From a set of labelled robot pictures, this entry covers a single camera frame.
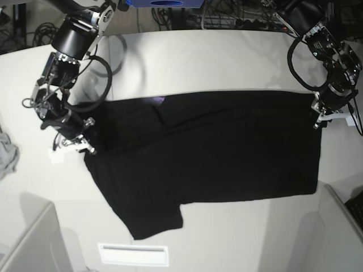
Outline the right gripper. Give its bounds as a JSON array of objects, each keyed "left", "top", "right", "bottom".
[{"left": 41, "top": 110, "right": 97, "bottom": 155}]

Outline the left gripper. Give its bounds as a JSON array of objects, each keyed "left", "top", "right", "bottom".
[{"left": 311, "top": 84, "right": 357, "bottom": 129}]

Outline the black T-shirt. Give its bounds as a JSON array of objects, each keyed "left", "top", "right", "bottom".
[{"left": 84, "top": 91, "right": 322, "bottom": 240}]

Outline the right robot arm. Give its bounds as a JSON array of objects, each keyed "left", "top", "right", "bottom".
[{"left": 22, "top": 1, "right": 118, "bottom": 155}]

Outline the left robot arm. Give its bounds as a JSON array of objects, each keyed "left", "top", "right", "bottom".
[{"left": 261, "top": 1, "right": 362, "bottom": 134}]

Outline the grey crumpled cloth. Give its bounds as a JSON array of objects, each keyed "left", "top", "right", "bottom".
[{"left": 1, "top": 129, "right": 20, "bottom": 180}]

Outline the black keyboard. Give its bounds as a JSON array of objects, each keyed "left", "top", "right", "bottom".
[{"left": 345, "top": 192, "right": 363, "bottom": 228}]

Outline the black power strip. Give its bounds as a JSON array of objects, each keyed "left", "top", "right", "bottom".
[{"left": 234, "top": 19, "right": 289, "bottom": 32}]

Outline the white label plate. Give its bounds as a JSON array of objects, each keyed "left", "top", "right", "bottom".
[{"left": 98, "top": 243, "right": 169, "bottom": 267}]

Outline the right beige divider panel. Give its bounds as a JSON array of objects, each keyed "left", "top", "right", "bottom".
[{"left": 300, "top": 185, "right": 362, "bottom": 271}]

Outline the beige divider panel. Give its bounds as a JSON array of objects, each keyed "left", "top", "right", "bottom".
[
  {"left": 1, "top": 202, "right": 73, "bottom": 271},
  {"left": 300, "top": 185, "right": 362, "bottom": 271}
]

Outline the left beige divider panel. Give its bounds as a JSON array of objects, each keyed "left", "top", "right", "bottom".
[{"left": 1, "top": 202, "right": 73, "bottom": 271}]

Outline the blue box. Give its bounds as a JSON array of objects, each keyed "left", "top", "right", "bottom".
[{"left": 126, "top": 0, "right": 204, "bottom": 9}]

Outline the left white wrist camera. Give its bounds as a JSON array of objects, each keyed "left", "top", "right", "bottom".
[{"left": 345, "top": 113, "right": 358, "bottom": 127}]

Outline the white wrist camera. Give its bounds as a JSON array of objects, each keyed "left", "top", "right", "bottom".
[
  {"left": 345, "top": 113, "right": 358, "bottom": 127},
  {"left": 48, "top": 148, "right": 64, "bottom": 165}
]

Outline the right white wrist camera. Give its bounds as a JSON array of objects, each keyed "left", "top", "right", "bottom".
[{"left": 48, "top": 148, "right": 64, "bottom": 165}]

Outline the coiled black cable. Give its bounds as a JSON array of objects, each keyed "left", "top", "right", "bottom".
[{"left": 33, "top": 23, "right": 62, "bottom": 46}]

